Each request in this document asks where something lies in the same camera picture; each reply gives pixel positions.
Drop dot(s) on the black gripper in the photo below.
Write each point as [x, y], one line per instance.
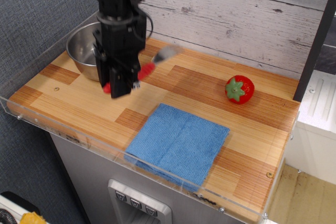
[117, 35]

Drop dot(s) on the stainless steel bowl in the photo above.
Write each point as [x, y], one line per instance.
[80, 48]

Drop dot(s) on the silver dispenser button panel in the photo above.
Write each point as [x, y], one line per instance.
[132, 206]

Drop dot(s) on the right black frame post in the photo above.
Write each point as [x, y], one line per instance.
[314, 53]

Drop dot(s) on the red toy strawberry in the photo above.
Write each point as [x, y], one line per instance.
[239, 89]

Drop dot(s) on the blue folded cloth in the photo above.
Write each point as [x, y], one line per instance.
[177, 146]

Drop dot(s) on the red handled metal fork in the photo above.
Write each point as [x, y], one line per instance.
[163, 54]

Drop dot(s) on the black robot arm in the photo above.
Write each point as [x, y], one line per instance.
[120, 9]

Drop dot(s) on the yellow tape piece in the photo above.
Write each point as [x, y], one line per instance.
[32, 218]

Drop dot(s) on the white toy sink unit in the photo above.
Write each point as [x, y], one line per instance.
[311, 148]

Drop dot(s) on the grey toy fridge cabinet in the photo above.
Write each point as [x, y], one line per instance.
[90, 173]

